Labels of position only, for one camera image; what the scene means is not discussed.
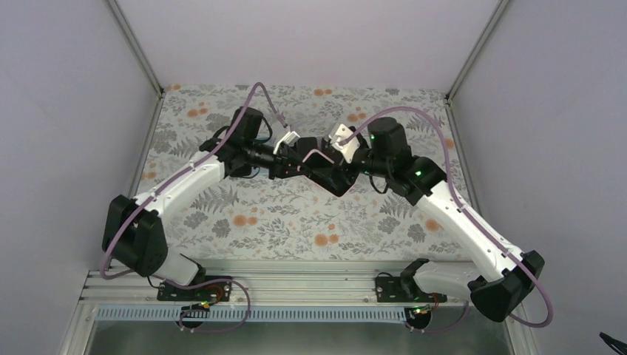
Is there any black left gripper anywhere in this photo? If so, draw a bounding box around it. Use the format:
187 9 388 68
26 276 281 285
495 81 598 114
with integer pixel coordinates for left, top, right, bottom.
244 140 311 180

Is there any phone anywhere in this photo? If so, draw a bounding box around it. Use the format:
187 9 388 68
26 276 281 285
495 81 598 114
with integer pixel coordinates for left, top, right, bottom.
296 137 349 197

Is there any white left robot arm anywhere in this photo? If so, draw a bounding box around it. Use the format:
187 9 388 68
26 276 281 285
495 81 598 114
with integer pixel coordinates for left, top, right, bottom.
100 107 296 300

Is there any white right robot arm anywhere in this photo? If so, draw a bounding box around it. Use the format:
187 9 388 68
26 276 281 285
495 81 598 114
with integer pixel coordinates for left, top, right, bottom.
323 117 545 322

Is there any floral patterned table mat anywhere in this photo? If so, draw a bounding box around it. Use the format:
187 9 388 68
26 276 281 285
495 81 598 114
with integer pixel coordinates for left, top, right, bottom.
138 84 468 261

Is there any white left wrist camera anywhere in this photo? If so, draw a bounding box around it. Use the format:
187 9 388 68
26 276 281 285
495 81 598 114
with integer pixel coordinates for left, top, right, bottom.
273 131 300 155

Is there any aluminium right corner post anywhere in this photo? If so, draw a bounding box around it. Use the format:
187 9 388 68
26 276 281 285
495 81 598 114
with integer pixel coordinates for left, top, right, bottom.
446 0 511 105

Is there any aluminium corner post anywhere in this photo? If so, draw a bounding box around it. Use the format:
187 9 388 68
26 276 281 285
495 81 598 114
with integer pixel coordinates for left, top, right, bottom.
446 0 511 105
104 0 164 98

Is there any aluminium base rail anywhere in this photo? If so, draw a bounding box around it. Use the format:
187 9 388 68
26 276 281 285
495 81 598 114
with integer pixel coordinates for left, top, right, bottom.
78 260 522 308

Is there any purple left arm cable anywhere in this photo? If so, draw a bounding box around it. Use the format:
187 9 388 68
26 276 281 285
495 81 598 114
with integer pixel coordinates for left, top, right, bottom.
100 82 301 334

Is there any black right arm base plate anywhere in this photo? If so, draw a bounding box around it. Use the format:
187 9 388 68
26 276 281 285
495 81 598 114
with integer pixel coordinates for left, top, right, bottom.
374 272 447 303

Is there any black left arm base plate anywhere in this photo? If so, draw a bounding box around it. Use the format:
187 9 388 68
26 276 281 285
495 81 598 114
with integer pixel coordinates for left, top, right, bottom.
157 275 232 302

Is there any aluminium left corner post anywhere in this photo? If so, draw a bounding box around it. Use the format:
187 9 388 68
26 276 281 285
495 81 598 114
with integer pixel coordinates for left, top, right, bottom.
104 0 164 98

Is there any perforated cable tray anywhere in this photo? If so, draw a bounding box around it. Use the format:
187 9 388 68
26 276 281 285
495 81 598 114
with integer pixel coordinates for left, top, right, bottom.
94 305 409 324

